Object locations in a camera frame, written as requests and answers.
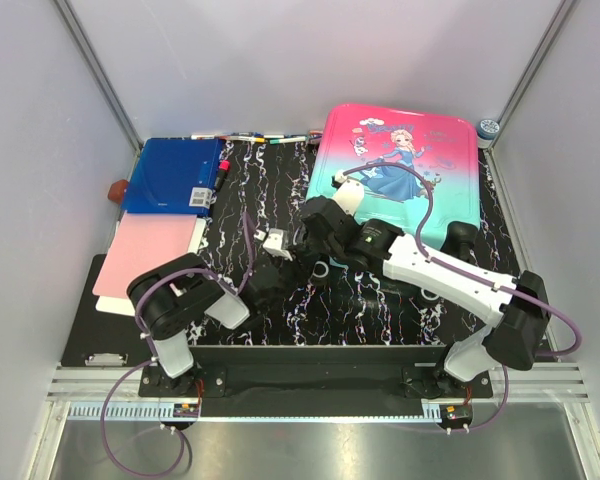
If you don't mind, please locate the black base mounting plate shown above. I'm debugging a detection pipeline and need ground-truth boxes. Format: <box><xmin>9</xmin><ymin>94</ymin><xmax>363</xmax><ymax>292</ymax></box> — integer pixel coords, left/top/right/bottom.
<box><xmin>139</xmin><ymin>346</ymin><xmax>492</xmax><ymax>400</ymax></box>

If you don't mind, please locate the aluminium rail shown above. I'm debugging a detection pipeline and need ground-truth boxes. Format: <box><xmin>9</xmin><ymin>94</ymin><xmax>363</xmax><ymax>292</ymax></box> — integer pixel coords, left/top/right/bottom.
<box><xmin>47</xmin><ymin>363</ymin><xmax>589</xmax><ymax>424</ymax></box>

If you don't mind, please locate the brown red round object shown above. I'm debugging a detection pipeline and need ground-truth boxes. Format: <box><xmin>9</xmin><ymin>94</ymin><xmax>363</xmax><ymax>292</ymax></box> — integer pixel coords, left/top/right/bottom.
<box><xmin>107</xmin><ymin>179</ymin><xmax>129</xmax><ymax>205</ymax></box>

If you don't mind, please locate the blue folder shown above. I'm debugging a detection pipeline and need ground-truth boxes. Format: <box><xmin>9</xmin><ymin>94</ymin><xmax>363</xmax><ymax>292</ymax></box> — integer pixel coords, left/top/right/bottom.
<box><xmin>122</xmin><ymin>138</ymin><xmax>224</xmax><ymax>217</ymax></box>

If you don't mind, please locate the red capped black marker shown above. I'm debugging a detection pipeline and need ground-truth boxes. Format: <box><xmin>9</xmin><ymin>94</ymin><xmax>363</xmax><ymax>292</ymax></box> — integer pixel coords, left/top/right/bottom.
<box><xmin>214</xmin><ymin>160</ymin><xmax>230</xmax><ymax>192</ymax></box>

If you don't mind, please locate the black clipboard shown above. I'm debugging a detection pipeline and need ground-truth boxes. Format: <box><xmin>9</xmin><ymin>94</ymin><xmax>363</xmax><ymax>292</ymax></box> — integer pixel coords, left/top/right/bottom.
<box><xmin>60</xmin><ymin>254</ymin><xmax>150</xmax><ymax>367</ymax></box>

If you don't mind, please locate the pink teal hardshell suitcase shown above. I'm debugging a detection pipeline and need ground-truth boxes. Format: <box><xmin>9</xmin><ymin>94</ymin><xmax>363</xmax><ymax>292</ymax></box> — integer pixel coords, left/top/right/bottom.
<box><xmin>306</xmin><ymin>104</ymin><xmax>479</xmax><ymax>264</ymax></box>

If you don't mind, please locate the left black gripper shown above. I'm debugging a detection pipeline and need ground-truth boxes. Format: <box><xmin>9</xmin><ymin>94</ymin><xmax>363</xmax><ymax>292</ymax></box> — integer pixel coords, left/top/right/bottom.
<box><xmin>261</xmin><ymin>246</ymin><xmax>318</xmax><ymax>312</ymax></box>

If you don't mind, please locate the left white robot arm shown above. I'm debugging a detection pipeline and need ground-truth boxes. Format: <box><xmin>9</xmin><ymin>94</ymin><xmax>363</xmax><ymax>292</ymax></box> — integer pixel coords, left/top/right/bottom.
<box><xmin>126</xmin><ymin>253</ymin><xmax>313</xmax><ymax>396</ymax></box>

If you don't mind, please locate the blue lidded small jar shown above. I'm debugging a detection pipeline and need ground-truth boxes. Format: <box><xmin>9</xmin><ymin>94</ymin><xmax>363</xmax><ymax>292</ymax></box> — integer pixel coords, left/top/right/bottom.
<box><xmin>476</xmin><ymin>119</ymin><xmax>500</xmax><ymax>149</ymax></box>

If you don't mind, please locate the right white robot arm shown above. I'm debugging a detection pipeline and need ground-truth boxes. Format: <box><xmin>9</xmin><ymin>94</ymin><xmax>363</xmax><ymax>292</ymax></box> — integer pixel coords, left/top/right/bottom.
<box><xmin>301</xmin><ymin>196</ymin><xmax>551</xmax><ymax>397</ymax></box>

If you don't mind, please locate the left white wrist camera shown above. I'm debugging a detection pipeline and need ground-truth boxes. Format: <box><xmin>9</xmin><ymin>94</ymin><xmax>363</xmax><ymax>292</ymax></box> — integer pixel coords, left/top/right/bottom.
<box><xmin>254</xmin><ymin>228</ymin><xmax>293</xmax><ymax>261</ymax></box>

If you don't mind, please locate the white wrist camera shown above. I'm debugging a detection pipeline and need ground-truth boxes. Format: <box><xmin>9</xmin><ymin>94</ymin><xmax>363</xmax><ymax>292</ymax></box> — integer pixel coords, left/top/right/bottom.
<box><xmin>332</xmin><ymin>170</ymin><xmax>365</xmax><ymax>216</ymax></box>
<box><xmin>254</xmin><ymin>228</ymin><xmax>293</xmax><ymax>261</ymax></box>

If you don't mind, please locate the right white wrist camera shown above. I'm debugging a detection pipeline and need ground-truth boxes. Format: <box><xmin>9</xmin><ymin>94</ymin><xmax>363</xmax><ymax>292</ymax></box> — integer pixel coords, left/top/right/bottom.
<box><xmin>332</xmin><ymin>170</ymin><xmax>365</xmax><ymax>216</ymax></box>

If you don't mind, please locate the colourful marker pen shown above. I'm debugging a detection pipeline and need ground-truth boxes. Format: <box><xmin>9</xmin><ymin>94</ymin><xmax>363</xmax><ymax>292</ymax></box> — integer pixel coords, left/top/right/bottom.
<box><xmin>218</xmin><ymin>133</ymin><xmax>266</xmax><ymax>143</ymax></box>

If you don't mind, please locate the teal capped marker pen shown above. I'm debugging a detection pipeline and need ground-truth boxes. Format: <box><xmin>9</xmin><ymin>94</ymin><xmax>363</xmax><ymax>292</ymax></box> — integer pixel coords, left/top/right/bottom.
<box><xmin>263</xmin><ymin>134</ymin><xmax>308</xmax><ymax>145</ymax></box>

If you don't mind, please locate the pink white board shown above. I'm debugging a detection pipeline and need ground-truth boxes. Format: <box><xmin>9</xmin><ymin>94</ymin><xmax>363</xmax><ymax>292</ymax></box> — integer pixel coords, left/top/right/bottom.
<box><xmin>92</xmin><ymin>213</ymin><xmax>207</xmax><ymax>316</ymax></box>

